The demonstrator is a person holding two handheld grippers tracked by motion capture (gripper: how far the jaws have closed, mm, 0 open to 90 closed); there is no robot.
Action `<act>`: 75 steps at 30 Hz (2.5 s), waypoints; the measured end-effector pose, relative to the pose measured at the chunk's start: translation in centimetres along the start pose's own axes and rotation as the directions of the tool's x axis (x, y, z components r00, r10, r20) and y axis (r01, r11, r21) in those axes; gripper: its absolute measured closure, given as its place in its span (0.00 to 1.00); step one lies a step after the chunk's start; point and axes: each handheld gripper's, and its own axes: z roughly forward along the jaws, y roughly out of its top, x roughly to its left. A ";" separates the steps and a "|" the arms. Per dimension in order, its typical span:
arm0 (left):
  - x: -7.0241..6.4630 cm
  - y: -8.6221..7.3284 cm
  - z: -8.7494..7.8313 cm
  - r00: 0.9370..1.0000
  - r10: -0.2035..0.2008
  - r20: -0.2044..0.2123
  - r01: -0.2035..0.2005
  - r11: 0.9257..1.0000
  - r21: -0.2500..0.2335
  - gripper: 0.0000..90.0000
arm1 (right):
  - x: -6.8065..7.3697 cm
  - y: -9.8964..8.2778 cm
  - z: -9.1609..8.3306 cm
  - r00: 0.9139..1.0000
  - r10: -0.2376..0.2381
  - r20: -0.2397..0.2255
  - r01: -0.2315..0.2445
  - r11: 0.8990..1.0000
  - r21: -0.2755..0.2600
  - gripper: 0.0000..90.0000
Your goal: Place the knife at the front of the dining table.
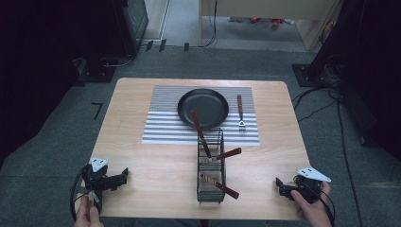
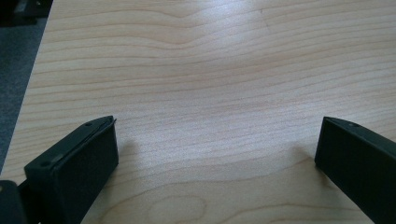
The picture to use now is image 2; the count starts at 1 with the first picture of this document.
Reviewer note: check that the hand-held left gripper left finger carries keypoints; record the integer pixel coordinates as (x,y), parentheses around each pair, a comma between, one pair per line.
(77,168)

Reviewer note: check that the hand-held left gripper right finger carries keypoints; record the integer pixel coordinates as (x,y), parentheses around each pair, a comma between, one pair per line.
(361,165)

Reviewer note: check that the dark object on floor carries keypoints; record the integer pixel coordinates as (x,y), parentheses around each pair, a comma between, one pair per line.
(21,9)

